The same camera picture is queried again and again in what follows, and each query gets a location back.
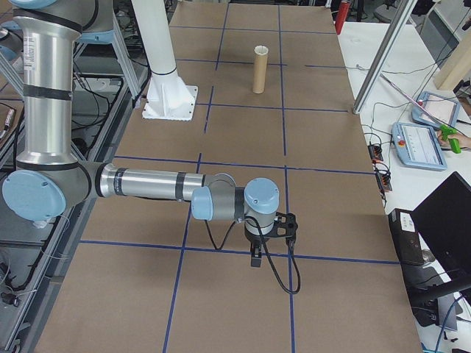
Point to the white badminton shuttlecock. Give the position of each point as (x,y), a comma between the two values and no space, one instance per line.
(261,48)

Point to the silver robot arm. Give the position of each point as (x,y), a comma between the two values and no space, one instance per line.
(147,184)

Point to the person's right hand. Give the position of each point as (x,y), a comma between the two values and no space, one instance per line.
(456,142)

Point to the small black orange adapter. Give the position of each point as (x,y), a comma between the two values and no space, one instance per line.
(384,182)
(375,152)

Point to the black computer box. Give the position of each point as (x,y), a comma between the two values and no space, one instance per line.
(404,235)

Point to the brown cardboard tube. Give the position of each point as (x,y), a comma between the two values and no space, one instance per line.
(260,73)

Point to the black monitor stand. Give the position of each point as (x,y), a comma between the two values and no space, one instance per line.
(434,294)

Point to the white side desk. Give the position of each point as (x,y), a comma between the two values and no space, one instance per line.
(368,92)

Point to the blue grey teach pendant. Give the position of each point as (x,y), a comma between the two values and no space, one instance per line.
(438,108)
(419,147)

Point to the black monitor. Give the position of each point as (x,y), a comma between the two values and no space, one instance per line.
(445,220)

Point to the aluminium profile column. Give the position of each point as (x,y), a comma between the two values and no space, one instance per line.
(382,55)

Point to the red tube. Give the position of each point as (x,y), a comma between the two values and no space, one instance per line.
(343,18)

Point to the white post with base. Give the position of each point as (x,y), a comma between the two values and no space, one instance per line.
(162,55)

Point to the light wooden post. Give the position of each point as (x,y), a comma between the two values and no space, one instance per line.
(456,62)

